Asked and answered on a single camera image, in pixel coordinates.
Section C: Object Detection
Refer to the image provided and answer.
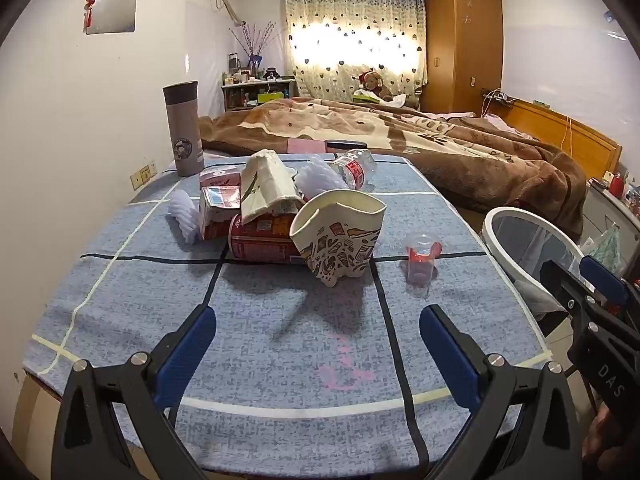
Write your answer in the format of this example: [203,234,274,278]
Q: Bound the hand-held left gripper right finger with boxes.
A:
[419,304,583,480]

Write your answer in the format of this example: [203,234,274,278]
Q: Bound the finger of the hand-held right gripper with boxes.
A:
[546,259,640,348]
[581,255,640,333]

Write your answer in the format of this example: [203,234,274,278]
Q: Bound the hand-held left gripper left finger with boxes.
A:
[52,305,218,480]

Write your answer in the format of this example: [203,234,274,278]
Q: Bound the white rimmed trash bin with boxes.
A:
[481,207,588,336]

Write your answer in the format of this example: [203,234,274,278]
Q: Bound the small clear plastic cup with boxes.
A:
[404,232,443,283]

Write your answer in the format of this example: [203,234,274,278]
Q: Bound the red cylindrical can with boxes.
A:
[228,212,308,265]

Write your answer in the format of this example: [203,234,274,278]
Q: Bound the patterned paper cup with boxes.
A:
[289,189,388,288]

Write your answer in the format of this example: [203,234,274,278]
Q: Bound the cream paper packet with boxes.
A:
[240,150,306,223]

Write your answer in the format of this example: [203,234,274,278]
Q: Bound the clear plastic bottle red label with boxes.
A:
[327,149,378,192]

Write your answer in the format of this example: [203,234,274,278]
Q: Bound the person's right hand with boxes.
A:
[582,402,640,466]

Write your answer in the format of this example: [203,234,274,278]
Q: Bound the green printed plastic bag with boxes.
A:
[582,222,623,273]

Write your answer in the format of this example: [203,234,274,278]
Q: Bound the grey nightstand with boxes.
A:
[582,180,640,281]

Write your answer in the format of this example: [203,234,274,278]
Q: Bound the blue checked tablecloth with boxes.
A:
[22,152,553,476]

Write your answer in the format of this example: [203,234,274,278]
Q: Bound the wooden headboard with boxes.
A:
[482,97,623,181]

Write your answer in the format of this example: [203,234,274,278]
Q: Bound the brown printed blanket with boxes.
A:
[197,96,588,241]

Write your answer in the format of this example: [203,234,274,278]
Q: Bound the pink pillow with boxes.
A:
[480,112,531,138]

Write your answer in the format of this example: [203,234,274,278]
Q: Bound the grey thermos tumbler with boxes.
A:
[162,81,206,177]

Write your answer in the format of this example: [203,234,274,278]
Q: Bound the wooden wardrobe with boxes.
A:
[425,0,503,113]

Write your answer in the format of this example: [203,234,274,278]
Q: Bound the cluttered white shelf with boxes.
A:
[221,78,297,111]

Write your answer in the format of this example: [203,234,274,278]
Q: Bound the brown teddy bear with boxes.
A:
[360,70,396,103]

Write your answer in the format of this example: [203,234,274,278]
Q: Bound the purple flower branches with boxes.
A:
[229,21,278,68]

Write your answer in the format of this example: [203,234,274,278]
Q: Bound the heart patterned curtain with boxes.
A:
[281,0,430,101]

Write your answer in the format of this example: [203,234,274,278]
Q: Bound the wrapped air conditioner pipe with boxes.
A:
[210,0,246,26]

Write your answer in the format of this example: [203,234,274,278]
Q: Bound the beige wall socket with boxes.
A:
[130,160,158,191]

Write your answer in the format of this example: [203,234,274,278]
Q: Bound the silver wall sheet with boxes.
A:
[85,0,138,35]

